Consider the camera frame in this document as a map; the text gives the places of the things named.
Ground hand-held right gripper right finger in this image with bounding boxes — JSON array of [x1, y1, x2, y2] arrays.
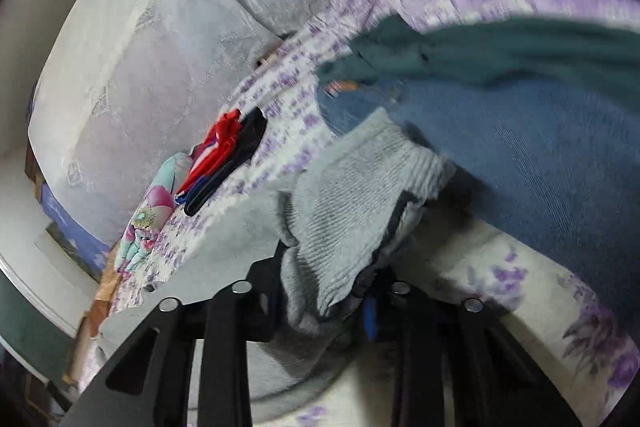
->
[[357, 267, 583, 427]]

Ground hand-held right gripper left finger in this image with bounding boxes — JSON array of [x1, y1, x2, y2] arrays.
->
[[65, 242, 301, 427]]

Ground grey sweatpants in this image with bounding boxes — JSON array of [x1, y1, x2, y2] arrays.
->
[[100, 109, 458, 423]]

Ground orange-brown pillow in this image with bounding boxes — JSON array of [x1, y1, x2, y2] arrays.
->
[[62, 267, 121, 383]]

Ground folded floral blanket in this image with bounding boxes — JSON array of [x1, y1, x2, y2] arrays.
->
[[112, 152, 193, 278]]

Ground purple floral bedsheet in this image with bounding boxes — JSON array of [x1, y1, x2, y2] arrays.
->
[[60, 0, 640, 427]]

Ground red and black folded clothes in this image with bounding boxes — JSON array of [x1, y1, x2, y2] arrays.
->
[[182, 107, 266, 217]]

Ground folded red garment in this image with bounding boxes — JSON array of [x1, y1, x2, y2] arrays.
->
[[175, 109, 246, 200]]

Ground blue wrapped package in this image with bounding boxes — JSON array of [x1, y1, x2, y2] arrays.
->
[[37, 182, 111, 278]]

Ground blue jeans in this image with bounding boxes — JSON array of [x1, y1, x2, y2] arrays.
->
[[317, 82, 640, 348]]

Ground white lace cover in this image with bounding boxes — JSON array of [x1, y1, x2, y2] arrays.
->
[[27, 0, 386, 248]]

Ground dark teal knit garment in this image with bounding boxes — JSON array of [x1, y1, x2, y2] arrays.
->
[[320, 14, 640, 92]]

